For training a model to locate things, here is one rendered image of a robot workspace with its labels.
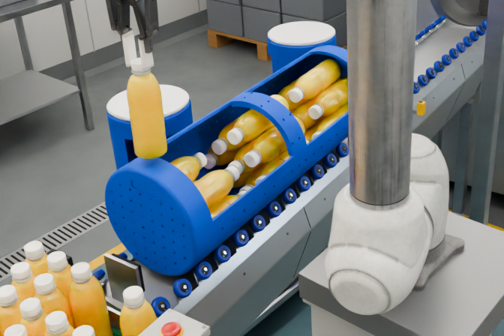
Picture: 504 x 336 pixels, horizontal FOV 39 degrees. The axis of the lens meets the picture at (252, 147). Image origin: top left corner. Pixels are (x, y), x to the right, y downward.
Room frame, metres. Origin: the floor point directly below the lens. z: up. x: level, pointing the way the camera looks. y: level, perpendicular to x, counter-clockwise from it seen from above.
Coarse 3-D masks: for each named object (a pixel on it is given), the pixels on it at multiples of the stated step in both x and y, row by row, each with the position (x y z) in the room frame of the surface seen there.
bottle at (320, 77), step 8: (320, 64) 1.97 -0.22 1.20; (328, 64) 1.97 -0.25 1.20; (336, 64) 1.98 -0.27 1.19; (312, 72) 1.92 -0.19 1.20; (320, 72) 1.92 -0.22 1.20; (328, 72) 1.94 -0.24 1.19; (336, 72) 1.96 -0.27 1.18; (304, 80) 1.87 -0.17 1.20; (312, 80) 1.88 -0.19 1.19; (320, 80) 1.89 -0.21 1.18; (328, 80) 1.92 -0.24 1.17; (336, 80) 1.97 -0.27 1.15; (304, 88) 1.85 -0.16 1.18; (312, 88) 1.86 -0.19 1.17; (320, 88) 1.88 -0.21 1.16; (304, 96) 1.85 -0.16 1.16; (312, 96) 1.86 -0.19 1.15
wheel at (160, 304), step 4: (160, 296) 1.23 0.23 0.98; (156, 300) 1.21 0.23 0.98; (160, 300) 1.22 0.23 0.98; (164, 300) 1.22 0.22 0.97; (152, 304) 1.20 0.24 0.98; (156, 304) 1.20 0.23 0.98; (160, 304) 1.21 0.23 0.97; (164, 304) 1.21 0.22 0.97; (168, 304) 1.22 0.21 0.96; (156, 308) 1.20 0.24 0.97; (160, 308) 1.20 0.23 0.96; (164, 308) 1.21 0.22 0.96; (168, 308) 1.21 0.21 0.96; (156, 312) 1.19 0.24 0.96; (160, 312) 1.20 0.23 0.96; (164, 312) 1.20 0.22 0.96
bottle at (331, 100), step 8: (344, 80) 1.97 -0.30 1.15; (328, 88) 1.92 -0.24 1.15; (336, 88) 1.91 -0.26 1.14; (344, 88) 1.93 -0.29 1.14; (320, 96) 1.87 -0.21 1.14; (328, 96) 1.87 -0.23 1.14; (336, 96) 1.88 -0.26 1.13; (344, 96) 1.90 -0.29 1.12; (320, 104) 1.85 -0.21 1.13; (328, 104) 1.85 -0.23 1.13; (336, 104) 1.86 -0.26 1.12; (344, 104) 1.91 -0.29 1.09; (328, 112) 1.85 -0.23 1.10
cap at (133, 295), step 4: (128, 288) 1.09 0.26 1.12; (132, 288) 1.09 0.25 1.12; (136, 288) 1.09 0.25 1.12; (140, 288) 1.09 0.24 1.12; (124, 292) 1.08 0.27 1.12; (128, 292) 1.08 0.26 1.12; (132, 292) 1.08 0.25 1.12; (136, 292) 1.08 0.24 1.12; (140, 292) 1.08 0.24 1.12; (124, 296) 1.07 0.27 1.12; (128, 296) 1.07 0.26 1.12; (132, 296) 1.07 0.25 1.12; (136, 296) 1.07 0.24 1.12; (140, 296) 1.07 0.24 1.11; (124, 300) 1.07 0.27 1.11; (128, 300) 1.06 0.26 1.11; (132, 300) 1.06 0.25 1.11; (136, 300) 1.06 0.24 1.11; (140, 300) 1.07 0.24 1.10; (128, 304) 1.06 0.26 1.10; (132, 304) 1.06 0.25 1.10
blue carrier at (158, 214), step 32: (288, 64) 1.94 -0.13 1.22; (256, 96) 1.70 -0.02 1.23; (192, 128) 1.57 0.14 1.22; (288, 128) 1.62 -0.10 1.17; (160, 160) 1.39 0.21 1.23; (288, 160) 1.56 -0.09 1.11; (128, 192) 1.38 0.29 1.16; (160, 192) 1.31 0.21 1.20; (192, 192) 1.32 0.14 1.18; (256, 192) 1.45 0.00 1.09; (128, 224) 1.39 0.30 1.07; (160, 224) 1.32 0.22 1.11; (192, 224) 1.27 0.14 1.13; (224, 224) 1.35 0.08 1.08; (160, 256) 1.33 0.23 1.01; (192, 256) 1.27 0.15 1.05
